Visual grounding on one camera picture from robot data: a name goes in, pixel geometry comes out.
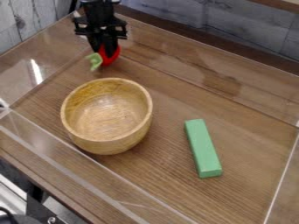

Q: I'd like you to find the green rectangular block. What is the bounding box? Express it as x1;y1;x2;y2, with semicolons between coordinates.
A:
185;119;222;179

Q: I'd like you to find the light wooden bowl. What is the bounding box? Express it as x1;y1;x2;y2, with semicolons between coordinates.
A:
61;78;154;155

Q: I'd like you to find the red plush strawberry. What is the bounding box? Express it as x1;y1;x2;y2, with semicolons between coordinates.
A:
86;45;121;72

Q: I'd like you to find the clear acrylic tray wall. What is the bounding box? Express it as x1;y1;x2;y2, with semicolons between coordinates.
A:
0;7;299;224

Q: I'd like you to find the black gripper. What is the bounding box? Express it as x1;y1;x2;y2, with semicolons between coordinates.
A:
79;0;127;57

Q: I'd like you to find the black metal stand base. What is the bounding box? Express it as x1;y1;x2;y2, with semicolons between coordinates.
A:
0;186;61;224

